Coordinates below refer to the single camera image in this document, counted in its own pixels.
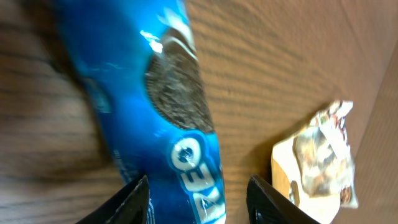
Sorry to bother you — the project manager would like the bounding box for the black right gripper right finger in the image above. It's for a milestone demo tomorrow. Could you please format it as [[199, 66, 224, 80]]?
[[246, 175, 319, 224]]

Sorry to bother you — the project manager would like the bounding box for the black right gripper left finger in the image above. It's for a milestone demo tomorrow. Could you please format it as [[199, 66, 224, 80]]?
[[76, 175, 149, 224]]

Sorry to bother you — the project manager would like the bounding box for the beige brown cookie bag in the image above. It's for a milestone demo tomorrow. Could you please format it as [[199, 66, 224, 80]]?
[[271, 100, 358, 223]]

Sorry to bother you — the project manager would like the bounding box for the blue Oreo cookie packet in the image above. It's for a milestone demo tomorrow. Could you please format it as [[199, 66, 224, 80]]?
[[53, 0, 226, 223]]

